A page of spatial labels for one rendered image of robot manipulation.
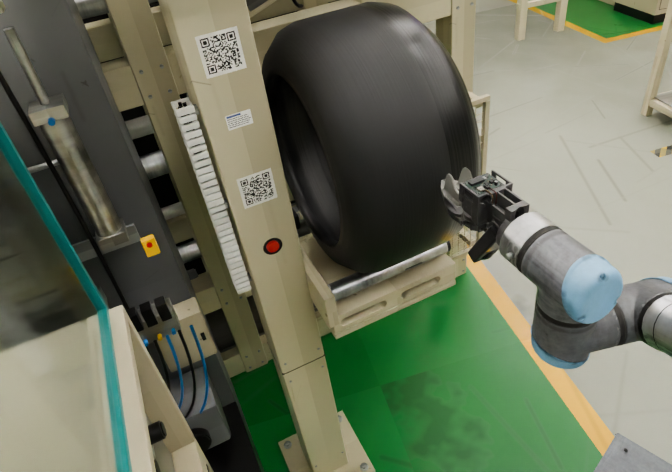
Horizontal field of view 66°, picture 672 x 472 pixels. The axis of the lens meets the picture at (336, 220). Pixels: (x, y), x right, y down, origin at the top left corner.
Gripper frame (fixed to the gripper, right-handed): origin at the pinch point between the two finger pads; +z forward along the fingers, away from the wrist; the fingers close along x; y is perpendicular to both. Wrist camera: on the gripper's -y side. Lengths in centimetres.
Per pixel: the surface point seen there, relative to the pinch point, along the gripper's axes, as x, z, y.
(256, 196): 32.4, 22.2, -2.0
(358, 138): 14.5, 6.6, 12.8
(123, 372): 62, -17, 5
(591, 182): -169, 100, -123
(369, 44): 4.7, 18.7, 24.1
